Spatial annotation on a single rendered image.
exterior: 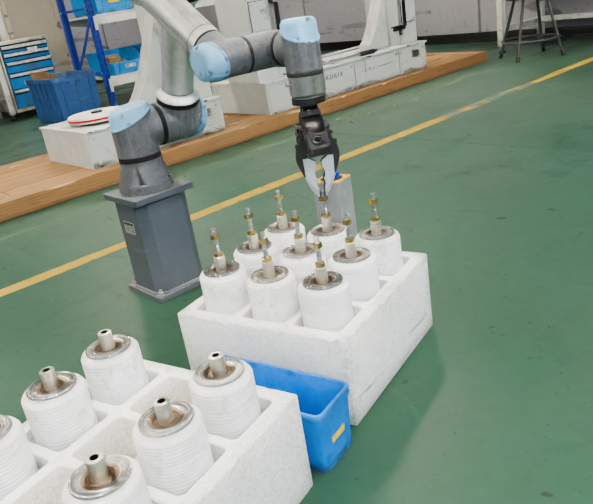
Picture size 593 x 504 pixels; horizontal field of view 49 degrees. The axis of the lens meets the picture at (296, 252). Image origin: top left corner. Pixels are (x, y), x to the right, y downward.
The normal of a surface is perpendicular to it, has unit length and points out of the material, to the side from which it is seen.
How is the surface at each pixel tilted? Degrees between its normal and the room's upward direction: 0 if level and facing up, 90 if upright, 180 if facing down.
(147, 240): 90
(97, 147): 90
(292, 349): 90
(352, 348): 90
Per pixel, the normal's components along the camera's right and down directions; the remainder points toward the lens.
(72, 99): 0.72, 0.19
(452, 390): -0.15, -0.92
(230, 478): 0.84, 0.07
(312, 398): -0.54, 0.36
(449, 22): -0.73, 0.36
